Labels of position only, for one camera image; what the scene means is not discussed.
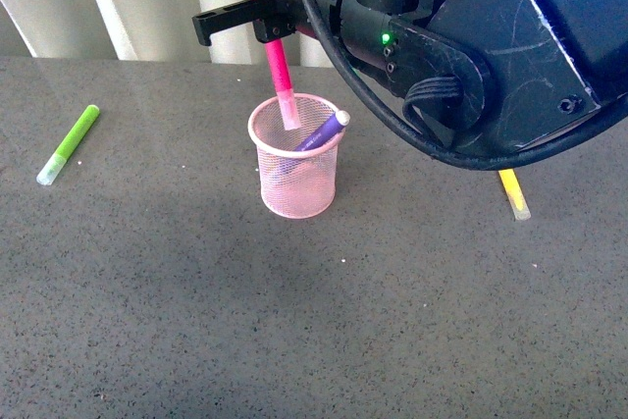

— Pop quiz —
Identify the pink highlighter pen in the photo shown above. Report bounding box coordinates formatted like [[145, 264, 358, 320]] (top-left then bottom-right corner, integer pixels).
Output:
[[265, 39, 300, 131]]

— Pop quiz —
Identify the purple highlighter pen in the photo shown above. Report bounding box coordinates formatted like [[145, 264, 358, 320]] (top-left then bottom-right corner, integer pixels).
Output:
[[293, 110, 350, 152]]

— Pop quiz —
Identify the yellow highlighter pen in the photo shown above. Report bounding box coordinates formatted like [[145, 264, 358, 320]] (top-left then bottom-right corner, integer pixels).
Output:
[[498, 169, 531, 221]]

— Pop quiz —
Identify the white pleated curtain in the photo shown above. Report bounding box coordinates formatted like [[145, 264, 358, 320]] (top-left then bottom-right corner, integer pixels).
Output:
[[0, 0, 340, 69]]

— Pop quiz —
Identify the pink mesh cup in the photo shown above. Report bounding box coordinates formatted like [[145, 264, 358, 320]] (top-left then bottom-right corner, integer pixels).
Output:
[[247, 93, 344, 219]]

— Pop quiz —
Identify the green highlighter pen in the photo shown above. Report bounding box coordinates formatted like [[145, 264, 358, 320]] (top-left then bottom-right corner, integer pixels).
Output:
[[35, 104, 100, 186]]

